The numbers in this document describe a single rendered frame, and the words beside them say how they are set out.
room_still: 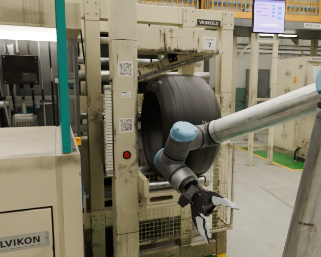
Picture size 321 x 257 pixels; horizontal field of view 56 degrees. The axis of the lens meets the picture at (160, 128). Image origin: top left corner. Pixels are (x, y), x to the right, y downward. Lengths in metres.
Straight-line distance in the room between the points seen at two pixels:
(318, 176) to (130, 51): 1.11
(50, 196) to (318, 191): 0.62
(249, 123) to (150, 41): 1.05
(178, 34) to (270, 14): 3.89
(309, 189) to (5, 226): 0.70
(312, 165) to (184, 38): 1.37
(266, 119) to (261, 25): 4.67
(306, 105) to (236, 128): 0.24
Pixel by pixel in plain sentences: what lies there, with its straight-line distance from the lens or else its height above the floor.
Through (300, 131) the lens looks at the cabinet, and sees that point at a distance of 6.33.
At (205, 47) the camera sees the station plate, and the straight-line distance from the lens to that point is 2.03.
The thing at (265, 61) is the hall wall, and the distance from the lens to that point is 12.71.
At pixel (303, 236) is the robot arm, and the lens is 0.84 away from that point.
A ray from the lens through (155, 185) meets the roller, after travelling 1.61.
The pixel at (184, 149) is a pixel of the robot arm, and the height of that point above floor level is 1.20.
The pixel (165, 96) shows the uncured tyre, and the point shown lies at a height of 1.37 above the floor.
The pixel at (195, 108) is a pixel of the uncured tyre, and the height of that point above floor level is 1.31.
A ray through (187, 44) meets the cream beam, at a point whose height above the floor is 1.68.
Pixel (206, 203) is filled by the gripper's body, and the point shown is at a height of 1.04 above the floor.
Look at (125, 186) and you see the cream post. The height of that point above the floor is 0.89.
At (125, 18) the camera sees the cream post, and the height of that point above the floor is 1.76.
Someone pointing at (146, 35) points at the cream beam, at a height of 1.72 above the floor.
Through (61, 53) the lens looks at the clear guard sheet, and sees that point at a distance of 0.71.
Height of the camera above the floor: 1.42
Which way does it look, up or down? 8 degrees down
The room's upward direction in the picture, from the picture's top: straight up
